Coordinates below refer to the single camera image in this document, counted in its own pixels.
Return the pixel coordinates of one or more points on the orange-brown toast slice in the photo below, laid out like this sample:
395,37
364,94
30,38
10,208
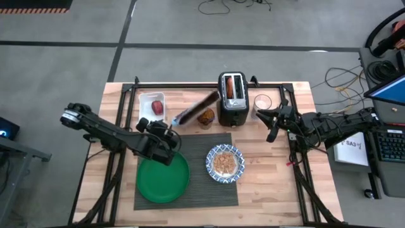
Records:
230,88

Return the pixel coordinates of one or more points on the small red tag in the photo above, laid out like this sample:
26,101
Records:
290,163

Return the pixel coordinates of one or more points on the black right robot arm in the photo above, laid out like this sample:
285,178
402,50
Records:
335,126

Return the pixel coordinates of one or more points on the black device with blue light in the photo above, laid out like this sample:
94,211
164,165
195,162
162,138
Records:
8,128

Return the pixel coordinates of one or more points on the black aluminium frame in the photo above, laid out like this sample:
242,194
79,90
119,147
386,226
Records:
190,85

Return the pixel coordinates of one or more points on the amber faceted glass tumbler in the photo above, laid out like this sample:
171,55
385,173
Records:
206,119

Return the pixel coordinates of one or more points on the blue patterned paper bowl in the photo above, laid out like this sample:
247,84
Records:
209,163

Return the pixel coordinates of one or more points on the cereal pieces heap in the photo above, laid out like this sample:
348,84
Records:
224,164

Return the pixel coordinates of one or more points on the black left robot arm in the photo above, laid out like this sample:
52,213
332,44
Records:
104,130

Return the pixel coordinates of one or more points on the dark red toy food piece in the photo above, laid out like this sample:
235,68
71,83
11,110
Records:
157,107

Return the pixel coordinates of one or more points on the grey desk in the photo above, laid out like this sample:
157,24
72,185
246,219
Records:
392,180

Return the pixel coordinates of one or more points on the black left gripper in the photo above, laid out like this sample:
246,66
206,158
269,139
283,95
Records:
158,133

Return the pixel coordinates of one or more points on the black toaster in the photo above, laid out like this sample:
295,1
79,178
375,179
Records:
232,111

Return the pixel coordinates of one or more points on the white printed sheet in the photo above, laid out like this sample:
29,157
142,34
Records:
348,152

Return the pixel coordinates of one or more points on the clear glass of milk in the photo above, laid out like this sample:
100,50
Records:
262,103

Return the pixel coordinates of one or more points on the white plastic tray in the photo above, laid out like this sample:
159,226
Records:
146,106

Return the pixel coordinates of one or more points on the grey metal stand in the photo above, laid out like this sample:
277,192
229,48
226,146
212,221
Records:
19,152

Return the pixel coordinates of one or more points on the hazard striped black mat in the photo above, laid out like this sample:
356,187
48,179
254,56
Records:
31,4

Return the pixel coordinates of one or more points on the laptop with blue screen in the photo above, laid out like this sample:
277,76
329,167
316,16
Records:
390,92

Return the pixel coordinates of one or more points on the cinnamon squares cereal box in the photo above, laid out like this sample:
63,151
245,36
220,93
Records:
196,109

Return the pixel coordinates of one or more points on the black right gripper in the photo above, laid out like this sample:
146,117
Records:
287,117

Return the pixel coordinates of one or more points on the green plate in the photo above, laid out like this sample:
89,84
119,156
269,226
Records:
163,183

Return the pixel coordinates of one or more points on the black keyboard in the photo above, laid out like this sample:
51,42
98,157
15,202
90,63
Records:
392,145

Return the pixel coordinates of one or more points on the grey woven placemat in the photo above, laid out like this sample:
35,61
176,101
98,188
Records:
202,190

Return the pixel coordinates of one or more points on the orange and black tool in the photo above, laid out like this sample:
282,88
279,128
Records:
398,31

